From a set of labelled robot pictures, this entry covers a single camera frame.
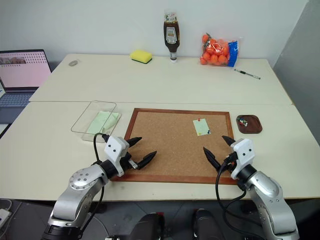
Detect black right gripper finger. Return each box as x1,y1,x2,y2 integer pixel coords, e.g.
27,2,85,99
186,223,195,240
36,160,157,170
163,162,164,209
202,146,222,172
221,135,236,149

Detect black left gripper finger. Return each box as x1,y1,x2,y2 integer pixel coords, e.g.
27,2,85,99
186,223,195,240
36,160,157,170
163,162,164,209
136,150,158,171
126,136,143,149

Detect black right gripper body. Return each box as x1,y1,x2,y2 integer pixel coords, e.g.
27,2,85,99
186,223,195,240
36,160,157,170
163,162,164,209
219,150,238,173

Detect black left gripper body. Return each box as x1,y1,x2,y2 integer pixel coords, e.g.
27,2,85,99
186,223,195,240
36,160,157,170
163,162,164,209
120,150,139,171

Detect wood framed cork board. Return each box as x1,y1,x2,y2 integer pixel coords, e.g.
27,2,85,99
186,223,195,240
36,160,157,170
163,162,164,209
109,107,239,186

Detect pale green paper note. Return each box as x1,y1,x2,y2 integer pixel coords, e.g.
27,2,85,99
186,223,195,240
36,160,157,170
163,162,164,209
192,118,212,137

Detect brown wooden tray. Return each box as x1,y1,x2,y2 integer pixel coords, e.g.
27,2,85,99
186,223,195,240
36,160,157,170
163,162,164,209
236,114,264,135

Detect pale green paper sheet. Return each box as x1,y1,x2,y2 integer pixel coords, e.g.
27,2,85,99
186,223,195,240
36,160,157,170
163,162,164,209
86,110,122,136

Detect clear plastic tray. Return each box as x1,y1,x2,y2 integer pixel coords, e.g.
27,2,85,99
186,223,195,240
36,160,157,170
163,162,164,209
70,100,118,144

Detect dark rounded shape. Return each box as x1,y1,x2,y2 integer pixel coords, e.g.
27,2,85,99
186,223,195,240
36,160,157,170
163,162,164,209
129,211,166,240
191,208,221,240

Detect black and white pen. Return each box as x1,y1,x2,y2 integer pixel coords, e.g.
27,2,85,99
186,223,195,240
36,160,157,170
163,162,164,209
233,68,262,81

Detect yellow sponge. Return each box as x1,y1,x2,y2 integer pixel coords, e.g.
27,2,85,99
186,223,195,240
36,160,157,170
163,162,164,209
129,49,154,64

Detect bag of small oranges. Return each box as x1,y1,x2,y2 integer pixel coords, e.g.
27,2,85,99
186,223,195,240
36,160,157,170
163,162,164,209
199,32,244,68

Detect brown sauce squeeze bottle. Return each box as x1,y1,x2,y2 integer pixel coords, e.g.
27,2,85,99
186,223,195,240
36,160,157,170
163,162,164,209
163,9,181,64

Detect open grey laptop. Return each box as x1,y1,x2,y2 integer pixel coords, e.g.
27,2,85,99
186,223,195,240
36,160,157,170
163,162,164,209
0,48,53,109

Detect white power strip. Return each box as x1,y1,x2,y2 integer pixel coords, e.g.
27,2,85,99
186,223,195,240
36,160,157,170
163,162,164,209
0,208,12,226

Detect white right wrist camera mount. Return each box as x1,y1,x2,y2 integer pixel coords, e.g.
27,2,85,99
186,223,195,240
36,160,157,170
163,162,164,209
229,138,256,180

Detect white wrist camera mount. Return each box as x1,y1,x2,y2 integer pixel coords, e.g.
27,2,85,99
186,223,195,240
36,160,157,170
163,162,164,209
229,138,256,180
103,136,130,177

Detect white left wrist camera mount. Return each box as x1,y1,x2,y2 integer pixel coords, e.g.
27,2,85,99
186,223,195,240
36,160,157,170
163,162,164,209
103,136,130,177

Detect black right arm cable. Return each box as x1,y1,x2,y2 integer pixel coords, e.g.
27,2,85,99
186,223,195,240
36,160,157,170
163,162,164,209
215,155,254,240

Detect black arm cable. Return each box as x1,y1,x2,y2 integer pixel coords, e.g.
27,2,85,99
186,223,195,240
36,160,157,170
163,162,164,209
74,133,111,240
215,155,254,240

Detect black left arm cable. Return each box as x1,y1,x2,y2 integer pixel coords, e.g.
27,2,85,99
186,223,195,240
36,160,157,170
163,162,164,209
74,133,111,240

